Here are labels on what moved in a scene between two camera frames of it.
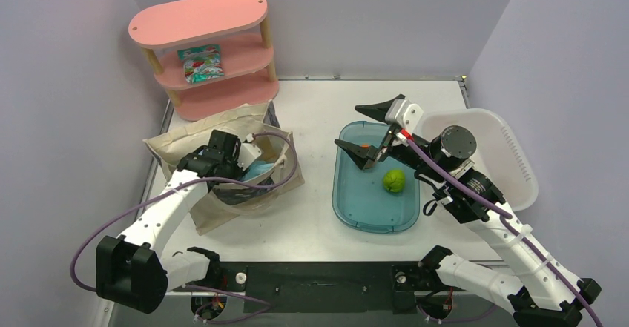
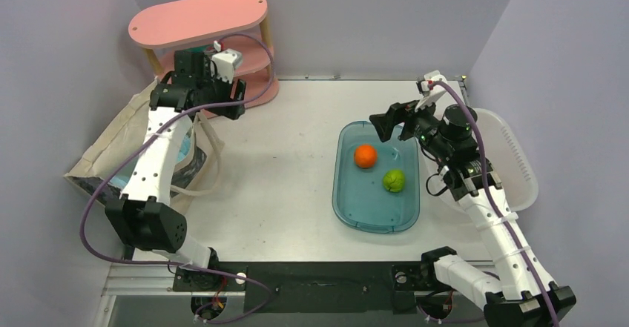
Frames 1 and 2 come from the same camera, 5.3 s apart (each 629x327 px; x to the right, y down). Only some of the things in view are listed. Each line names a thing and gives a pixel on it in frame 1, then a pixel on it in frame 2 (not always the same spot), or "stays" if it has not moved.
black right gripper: x=363 y=156 -> x=399 y=113
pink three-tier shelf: x=211 y=53 stays
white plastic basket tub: x=498 y=157 stays
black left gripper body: x=234 y=170 -> x=219 y=90
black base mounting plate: x=328 y=286 stays
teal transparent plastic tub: x=360 y=202 stays
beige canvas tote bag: x=277 y=172 -> x=104 y=170
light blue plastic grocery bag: x=255 y=168 -> x=184 y=146
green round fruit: x=394 y=180 stays
